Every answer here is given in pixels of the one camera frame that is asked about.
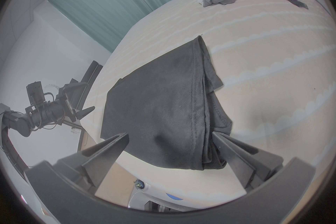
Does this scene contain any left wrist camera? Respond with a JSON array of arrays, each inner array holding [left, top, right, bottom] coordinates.
[[26, 81, 46, 106]]

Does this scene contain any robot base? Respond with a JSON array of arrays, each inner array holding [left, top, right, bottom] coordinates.
[[128, 178, 205, 211]]

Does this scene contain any bed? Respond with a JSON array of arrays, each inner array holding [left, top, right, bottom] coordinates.
[[77, 0, 336, 197]]

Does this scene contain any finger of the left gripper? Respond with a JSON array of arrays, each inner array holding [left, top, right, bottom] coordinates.
[[76, 106, 96, 120], [64, 82, 89, 94]]

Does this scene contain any black T-shirt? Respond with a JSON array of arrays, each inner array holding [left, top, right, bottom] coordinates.
[[100, 35, 234, 171]]

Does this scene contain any black chest of drawers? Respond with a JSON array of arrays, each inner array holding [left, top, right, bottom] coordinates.
[[71, 60, 103, 110]]

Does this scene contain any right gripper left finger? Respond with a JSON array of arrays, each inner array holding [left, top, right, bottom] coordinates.
[[56, 133, 130, 190]]

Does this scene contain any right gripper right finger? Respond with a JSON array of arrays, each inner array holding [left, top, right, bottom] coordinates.
[[212, 132, 284, 190]]

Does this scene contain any small black garment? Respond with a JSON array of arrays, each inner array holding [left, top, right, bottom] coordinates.
[[290, 0, 309, 9]]

